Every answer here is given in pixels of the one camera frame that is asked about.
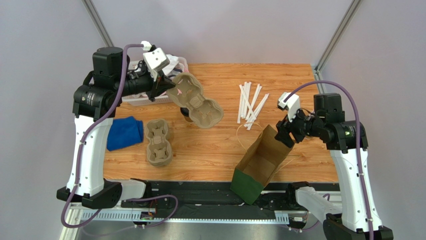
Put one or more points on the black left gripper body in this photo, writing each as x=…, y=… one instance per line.
x=137, y=84

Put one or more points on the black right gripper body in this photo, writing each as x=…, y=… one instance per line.
x=291, y=127

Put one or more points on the green paper gift bag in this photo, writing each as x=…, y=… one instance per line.
x=258, y=165

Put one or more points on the brown paper coffee cup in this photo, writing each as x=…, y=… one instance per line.
x=186, y=114

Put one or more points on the cardboard cup carrier tray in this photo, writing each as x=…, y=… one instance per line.
x=159, y=150
x=188, y=93

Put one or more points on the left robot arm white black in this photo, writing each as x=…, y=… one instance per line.
x=94, y=108

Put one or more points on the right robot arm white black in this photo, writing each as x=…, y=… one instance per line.
x=357, y=218

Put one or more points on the crumpled white cloth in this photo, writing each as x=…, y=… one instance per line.
x=172, y=69

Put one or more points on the white plastic basket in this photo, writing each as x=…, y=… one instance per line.
x=142, y=100

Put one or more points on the blue cloth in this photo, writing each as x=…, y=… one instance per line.
x=125, y=132

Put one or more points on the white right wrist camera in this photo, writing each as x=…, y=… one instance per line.
x=291, y=104

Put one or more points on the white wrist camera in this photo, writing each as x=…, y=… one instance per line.
x=291, y=104
x=155, y=61

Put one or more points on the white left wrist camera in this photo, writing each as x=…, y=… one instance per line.
x=155, y=61

